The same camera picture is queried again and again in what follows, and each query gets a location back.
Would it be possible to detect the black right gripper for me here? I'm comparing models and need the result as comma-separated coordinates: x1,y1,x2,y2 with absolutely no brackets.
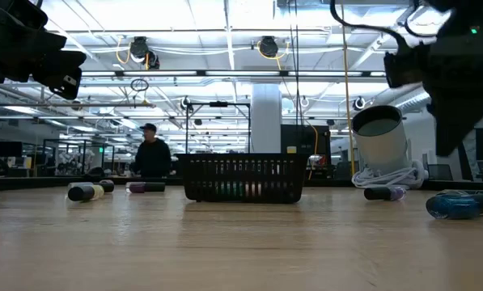
422,48,483,158

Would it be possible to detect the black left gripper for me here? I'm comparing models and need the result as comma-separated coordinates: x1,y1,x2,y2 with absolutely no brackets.
0,0,87,101

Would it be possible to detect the blue glitter nail polish bottle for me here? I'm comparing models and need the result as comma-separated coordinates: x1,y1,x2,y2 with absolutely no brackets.
425,188,483,221

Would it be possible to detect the lavender nail polish bottle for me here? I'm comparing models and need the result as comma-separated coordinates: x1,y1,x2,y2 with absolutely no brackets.
362,186,408,202

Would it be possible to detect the yellow nail polish bottle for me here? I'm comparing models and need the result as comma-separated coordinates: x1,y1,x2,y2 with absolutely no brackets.
66,183,105,203

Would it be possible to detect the pale nail polish bottle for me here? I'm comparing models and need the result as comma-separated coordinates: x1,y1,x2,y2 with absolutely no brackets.
67,179,116,193

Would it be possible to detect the purple nail polish bottle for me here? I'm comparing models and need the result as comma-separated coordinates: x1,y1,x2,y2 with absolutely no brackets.
125,181,166,194

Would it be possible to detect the black slotted plastic basket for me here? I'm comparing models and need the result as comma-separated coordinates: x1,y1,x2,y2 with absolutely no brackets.
175,152,311,205

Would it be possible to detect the dark slanted panel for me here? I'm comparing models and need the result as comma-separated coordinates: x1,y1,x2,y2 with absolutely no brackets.
457,139,476,182

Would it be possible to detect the white cylindrical canister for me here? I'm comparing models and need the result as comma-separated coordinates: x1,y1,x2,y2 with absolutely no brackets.
350,104,413,175

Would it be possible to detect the person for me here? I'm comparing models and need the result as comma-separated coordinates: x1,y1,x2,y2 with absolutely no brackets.
133,122,173,179

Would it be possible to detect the black cabinet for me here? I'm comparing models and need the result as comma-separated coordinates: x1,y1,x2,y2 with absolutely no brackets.
280,124,333,181

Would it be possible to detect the white building column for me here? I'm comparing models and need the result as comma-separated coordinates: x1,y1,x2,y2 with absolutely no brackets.
249,82,283,154

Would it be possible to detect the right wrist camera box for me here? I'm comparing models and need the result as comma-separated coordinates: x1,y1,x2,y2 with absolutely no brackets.
383,44,428,89

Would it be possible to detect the white coiled cable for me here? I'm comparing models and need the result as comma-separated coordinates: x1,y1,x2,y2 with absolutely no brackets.
350,159,430,191

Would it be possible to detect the black ceiling cable reel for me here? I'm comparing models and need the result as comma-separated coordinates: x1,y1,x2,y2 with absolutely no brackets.
129,36,162,71
257,36,280,59

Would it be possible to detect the black aluminium table frame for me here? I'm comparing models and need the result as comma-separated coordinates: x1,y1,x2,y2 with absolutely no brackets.
0,175,483,192

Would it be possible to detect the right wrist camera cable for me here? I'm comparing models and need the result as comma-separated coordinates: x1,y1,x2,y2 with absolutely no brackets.
328,0,406,48

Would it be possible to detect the thin curved yellow cable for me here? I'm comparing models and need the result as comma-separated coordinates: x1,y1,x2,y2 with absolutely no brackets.
307,124,320,182

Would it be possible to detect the black metal frame stand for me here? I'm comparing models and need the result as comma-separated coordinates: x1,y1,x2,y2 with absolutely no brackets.
184,100,252,154

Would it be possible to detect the black hanging cable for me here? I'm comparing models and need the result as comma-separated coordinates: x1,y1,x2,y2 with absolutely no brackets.
286,0,303,127
293,0,307,127

